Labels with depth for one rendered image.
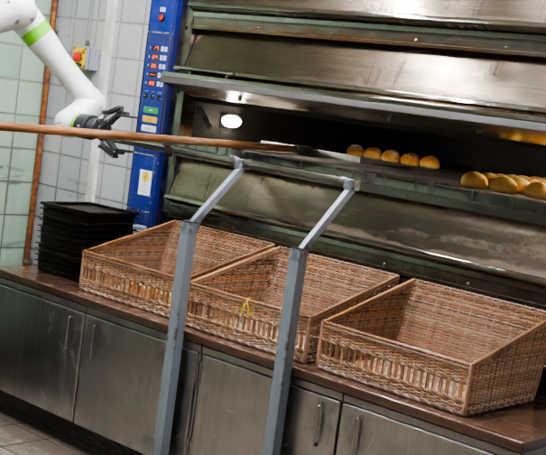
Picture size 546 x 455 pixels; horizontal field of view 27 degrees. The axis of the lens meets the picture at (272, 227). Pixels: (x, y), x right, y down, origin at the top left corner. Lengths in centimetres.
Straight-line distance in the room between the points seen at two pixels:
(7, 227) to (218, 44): 140
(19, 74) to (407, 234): 212
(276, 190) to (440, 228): 75
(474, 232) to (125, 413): 138
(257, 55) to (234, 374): 133
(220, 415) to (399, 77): 130
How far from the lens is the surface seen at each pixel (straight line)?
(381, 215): 399
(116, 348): 412
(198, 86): 439
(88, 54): 503
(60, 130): 386
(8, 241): 533
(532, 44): 373
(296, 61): 427
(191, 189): 458
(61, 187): 521
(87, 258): 432
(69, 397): 434
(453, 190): 382
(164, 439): 391
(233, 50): 450
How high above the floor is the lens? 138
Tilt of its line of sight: 6 degrees down
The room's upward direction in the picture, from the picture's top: 8 degrees clockwise
